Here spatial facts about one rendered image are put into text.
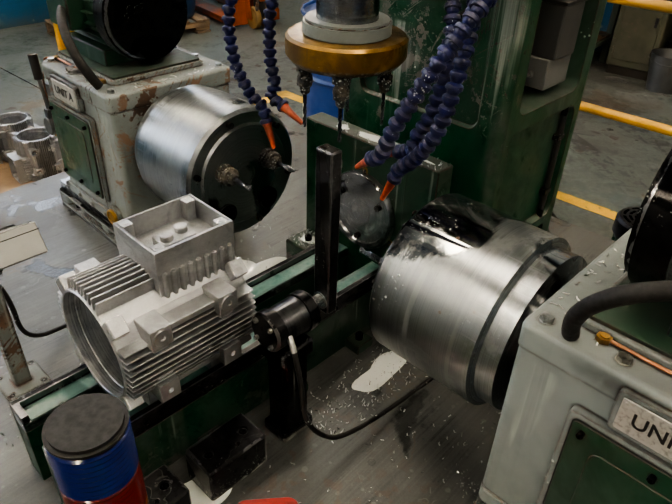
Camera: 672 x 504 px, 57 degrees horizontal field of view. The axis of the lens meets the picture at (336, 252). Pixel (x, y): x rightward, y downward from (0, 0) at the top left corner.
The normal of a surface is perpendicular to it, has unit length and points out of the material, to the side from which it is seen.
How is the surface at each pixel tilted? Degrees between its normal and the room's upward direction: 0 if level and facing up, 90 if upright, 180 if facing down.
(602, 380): 90
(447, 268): 43
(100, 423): 0
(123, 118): 90
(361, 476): 0
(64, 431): 0
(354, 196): 90
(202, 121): 28
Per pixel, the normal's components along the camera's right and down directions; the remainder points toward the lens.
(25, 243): 0.62, -0.09
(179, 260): 0.71, 0.41
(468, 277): -0.46, -0.34
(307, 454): 0.03, -0.83
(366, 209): -0.70, 0.38
